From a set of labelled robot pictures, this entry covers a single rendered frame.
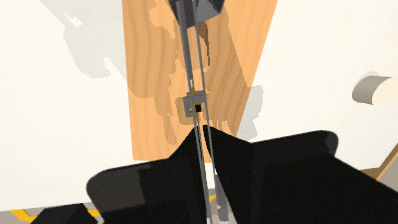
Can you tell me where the cream short cylinder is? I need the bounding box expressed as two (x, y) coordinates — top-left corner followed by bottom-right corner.
(352, 76), (398, 106)

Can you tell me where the light wooden board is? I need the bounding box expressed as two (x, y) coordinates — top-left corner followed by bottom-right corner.
(122, 0), (278, 161)

